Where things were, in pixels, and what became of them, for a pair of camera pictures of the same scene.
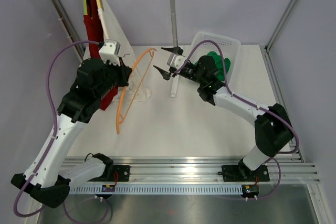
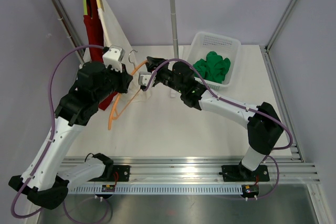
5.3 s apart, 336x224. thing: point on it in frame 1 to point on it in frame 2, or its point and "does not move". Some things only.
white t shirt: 135,90 does not move
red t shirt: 94,38 does not move
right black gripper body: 190,72 to 165,75
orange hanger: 122,118 to 112,115
